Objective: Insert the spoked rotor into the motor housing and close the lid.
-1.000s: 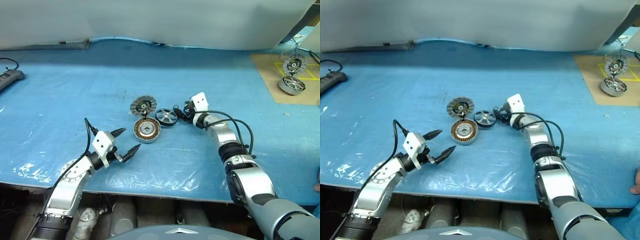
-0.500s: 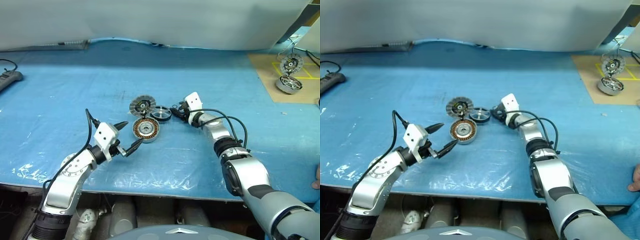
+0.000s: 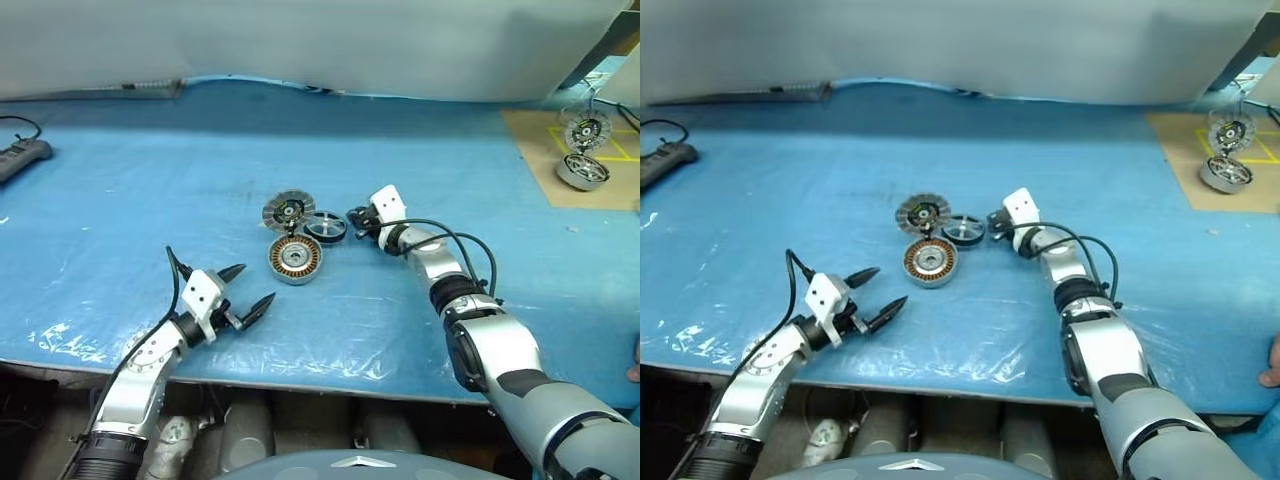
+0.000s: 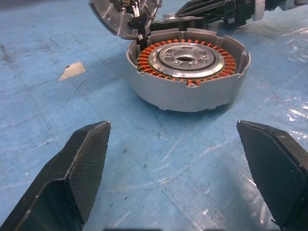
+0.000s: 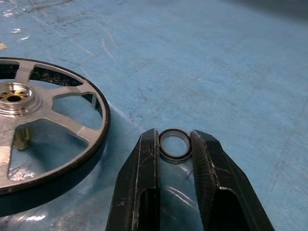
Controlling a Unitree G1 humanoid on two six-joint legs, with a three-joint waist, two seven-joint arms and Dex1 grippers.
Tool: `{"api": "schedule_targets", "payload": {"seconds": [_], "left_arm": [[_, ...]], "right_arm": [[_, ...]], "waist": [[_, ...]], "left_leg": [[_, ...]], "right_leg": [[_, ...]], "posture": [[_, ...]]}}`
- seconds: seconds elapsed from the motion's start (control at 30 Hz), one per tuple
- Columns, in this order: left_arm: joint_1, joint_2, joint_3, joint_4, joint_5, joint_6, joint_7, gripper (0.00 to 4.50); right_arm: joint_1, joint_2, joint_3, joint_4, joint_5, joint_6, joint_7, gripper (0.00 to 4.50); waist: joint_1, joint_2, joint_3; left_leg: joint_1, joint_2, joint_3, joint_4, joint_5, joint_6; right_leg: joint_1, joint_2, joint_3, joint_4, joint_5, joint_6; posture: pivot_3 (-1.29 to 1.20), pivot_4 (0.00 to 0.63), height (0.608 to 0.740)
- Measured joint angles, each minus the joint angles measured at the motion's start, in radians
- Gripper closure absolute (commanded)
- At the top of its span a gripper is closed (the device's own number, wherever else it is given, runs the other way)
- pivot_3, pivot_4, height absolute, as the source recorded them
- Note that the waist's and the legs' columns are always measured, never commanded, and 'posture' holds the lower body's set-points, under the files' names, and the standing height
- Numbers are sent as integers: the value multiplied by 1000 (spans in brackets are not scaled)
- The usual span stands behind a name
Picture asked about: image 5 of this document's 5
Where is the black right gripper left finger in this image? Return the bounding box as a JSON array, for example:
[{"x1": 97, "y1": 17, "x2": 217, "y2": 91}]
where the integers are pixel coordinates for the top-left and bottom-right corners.
[{"x1": 105, "y1": 128, "x2": 161, "y2": 231}]

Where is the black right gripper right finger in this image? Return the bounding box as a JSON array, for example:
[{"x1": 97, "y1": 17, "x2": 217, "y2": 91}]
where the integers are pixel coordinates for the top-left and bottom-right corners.
[{"x1": 189, "y1": 129, "x2": 275, "y2": 231}]

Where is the silver spoked rotor wheel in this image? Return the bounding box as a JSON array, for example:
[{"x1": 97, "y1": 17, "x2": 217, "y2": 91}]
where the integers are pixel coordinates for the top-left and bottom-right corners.
[{"x1": 0, "y1": 57, "x2": 112, "y2": 196}]

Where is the small black bearing ring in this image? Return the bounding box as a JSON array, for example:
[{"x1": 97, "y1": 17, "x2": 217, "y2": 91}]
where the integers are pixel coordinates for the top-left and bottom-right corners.
[{"x1": 158, "y1": 128, "x2": 193, "y2": 166}]

